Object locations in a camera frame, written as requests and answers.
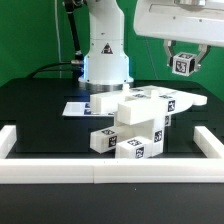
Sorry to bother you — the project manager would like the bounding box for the black camera stand pole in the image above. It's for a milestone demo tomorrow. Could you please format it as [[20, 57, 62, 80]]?
[[63, 0, 83, 61]]

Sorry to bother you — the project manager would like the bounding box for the white marker sheet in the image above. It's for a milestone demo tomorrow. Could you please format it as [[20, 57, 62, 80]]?
[[62, 102, 113, 117]]

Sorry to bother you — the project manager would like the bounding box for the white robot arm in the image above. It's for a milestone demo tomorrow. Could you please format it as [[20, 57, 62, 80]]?
[[79, 0, 224, 91]]

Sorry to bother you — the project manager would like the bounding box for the white U-shaped fence frame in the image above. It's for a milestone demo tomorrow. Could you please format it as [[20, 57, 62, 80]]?
[[0, 125, 224, 184]]

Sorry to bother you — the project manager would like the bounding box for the white chair back frame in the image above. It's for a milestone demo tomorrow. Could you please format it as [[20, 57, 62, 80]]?
[[90, 85, 207, 125]]

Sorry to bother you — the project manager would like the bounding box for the black cable on table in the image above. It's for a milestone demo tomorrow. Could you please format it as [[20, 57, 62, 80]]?
[[26, 61, 84, 80]]

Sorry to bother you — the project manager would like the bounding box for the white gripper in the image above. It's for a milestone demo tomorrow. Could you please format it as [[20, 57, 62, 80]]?
[[134, 0, 224, 72]]

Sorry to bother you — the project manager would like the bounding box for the white chair seat plate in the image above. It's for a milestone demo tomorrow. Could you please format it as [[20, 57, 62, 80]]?
[[120, 116, 167, 157]]

